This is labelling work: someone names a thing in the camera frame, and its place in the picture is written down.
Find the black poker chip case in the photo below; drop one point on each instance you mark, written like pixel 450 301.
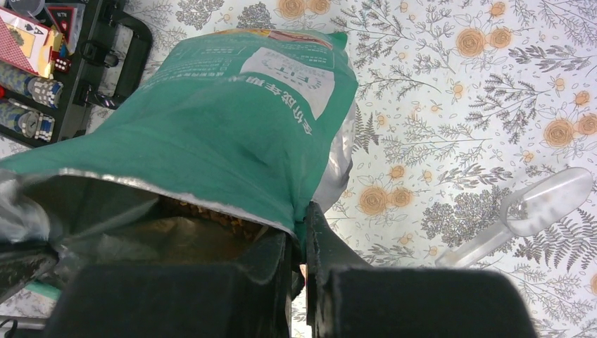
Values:
pixel 59 59

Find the clear plastic scoop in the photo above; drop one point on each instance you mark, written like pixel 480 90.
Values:
pixel 525 213

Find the green dog food bag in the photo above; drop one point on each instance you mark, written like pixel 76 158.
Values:
pixel 233 136

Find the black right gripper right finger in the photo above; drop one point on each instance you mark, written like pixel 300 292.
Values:
pixel 325 252

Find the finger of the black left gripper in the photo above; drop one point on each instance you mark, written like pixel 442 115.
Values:
pixel 22 263

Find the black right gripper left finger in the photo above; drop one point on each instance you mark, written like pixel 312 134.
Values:
pixel 261 302

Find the floral table mat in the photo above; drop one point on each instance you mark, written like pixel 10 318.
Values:
pixel 459 104

